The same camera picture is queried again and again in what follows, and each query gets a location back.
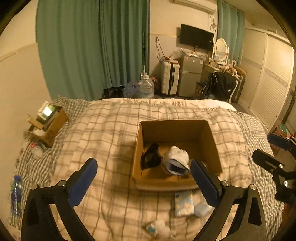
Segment small cardboard box with items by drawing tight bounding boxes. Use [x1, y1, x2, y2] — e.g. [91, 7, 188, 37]
[26, 101, 69, 148]

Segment plaid bed blanket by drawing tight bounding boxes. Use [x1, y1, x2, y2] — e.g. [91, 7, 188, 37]
[16, 97, 283, 240]

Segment grey mini fridge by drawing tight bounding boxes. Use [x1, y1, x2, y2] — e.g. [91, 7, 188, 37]
[178, 55, 203, 97]

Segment white louvered wardrobe doors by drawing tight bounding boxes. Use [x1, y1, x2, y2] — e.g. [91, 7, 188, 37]
[239, 28, 295, 131]

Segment large clear water jug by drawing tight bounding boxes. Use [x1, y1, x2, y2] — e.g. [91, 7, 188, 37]
[137, 66, 154, 98]

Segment brown packing tape roll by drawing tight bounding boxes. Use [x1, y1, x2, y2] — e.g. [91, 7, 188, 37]
[140, 143, 162, 170]

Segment white air conditioner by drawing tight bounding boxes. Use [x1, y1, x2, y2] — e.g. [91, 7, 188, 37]
[173, 0, 217, 14]

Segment white earbuds case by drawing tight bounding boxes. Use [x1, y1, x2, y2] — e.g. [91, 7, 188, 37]
[194, 200, 214, 218]

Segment green curtain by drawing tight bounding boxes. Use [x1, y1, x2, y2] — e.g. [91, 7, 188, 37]
[217, 1, 245, 65]
[36, 1, 150, 101]

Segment black jacket on chair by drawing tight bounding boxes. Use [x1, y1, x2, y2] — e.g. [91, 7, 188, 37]
[200, 72, 238, 103]

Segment white sock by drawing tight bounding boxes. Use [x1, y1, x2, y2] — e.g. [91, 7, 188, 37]
[161, 146, 190, 176]

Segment clear plastic bottle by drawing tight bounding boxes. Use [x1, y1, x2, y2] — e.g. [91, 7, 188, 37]
[29, 142, 44, 159]

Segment green curtain at right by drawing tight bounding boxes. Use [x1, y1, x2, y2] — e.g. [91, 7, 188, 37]
[217, 1, 245, 65]

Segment white oval vanity mirror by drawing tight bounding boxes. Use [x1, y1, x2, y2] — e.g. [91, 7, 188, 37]
[212, 38, 229, 62]

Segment white suitcase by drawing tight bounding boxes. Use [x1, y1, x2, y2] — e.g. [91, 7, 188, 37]
[161, 60, 180, 95]

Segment crumpled white tissue packet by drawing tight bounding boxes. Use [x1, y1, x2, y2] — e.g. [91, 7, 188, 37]
[145, 219, 176, 238]

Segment large open cardboard box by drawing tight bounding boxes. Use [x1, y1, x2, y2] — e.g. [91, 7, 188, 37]
[132, 120, 222, 191]

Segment black wall television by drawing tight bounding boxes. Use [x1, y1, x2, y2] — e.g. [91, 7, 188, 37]
[180, 24, 214, 51]

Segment black bag on floor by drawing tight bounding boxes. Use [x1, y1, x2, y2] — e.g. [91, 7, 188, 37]
[102, 86, 125, 99]

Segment blue water bottle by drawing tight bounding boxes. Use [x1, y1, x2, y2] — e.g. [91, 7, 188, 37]
[11, 175, 22, 216]

